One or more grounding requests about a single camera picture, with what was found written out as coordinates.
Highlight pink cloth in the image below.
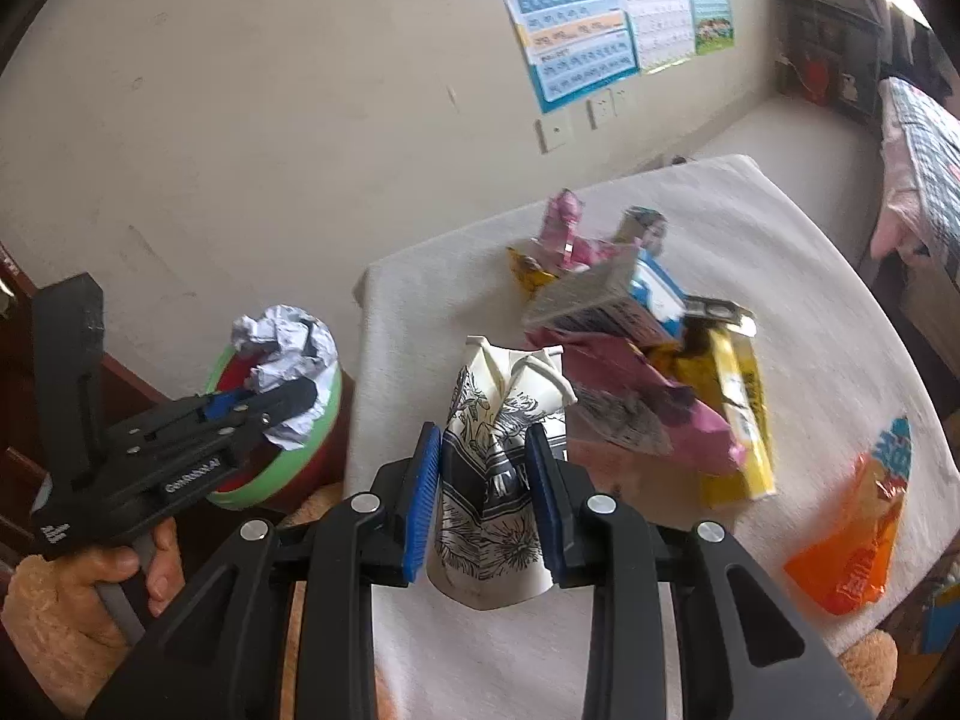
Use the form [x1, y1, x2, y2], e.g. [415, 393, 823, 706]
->
[870, 112, 938, 263]

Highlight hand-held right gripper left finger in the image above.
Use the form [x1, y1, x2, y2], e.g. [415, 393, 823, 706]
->
[86, 421, 443, 720]

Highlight white chart wall poster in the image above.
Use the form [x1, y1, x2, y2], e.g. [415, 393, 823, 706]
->
[607, 0, 698, 76]

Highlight orange snack wrapper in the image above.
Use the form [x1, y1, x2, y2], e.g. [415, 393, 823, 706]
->
[784, 412, 914, 616]

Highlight blue white milk carton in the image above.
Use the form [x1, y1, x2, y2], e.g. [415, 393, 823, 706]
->
[523, 244, 689, 350]

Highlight blue bordered wall poster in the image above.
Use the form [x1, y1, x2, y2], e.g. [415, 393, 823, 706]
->
[480, 0, 642, 115]

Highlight white paper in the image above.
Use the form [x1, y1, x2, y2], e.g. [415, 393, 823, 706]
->
[229, 305, 342, 451]

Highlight white tablecloth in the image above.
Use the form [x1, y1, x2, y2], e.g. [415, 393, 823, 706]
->
[345, 154, 942, 720]

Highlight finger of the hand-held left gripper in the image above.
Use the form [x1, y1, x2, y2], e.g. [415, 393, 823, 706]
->
[146, 377, 317, 466]
[105, 390, 252, 443]

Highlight black storage rack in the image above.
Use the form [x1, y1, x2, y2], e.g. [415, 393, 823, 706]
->
[772, 0, 886, 117]

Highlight black white printed paper carton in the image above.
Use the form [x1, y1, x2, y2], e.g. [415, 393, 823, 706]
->
[425, 336, 580, 611]

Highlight dark hanging clothes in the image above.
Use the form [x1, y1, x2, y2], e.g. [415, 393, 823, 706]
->
[885, 7, 960, 102]

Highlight small yellow packet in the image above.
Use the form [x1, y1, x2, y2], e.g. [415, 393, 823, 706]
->
[506, 244, 560, 305]

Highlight crumpled dark brown box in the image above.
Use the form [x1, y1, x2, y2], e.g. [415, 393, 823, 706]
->
[679, 296, 757, 335]

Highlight person's peach fleece clothing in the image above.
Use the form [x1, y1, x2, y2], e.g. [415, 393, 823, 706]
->
[277, 484, 897, 720]

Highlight green rimmed red bin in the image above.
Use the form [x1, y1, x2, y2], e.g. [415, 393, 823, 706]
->
[202, 341, 353, 515]

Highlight large pink snack bag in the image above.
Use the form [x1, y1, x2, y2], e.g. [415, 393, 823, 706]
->
[551, 334, 747, 477]

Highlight silver blue foil wrapper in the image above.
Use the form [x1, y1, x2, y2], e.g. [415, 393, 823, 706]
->
[615, 206, 668, 260]

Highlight pink foil wrapper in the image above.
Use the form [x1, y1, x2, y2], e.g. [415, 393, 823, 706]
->
[525, 190, 638, 275]

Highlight person's left hand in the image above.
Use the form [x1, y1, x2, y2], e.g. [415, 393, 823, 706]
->
[64, 517, 185, 620]

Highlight long yellow snack packet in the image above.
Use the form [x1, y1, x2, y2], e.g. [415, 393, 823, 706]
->
[649, 319, 777, 507]

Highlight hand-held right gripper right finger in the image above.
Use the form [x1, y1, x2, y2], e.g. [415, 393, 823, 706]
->
[523, 424, 875, 720]

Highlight checked blanket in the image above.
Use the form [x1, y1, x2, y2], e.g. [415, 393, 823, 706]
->
[877, 75, 960, 278]

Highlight blue cardboard box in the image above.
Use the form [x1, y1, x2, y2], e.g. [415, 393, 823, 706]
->
[919, 585, 960, 657]

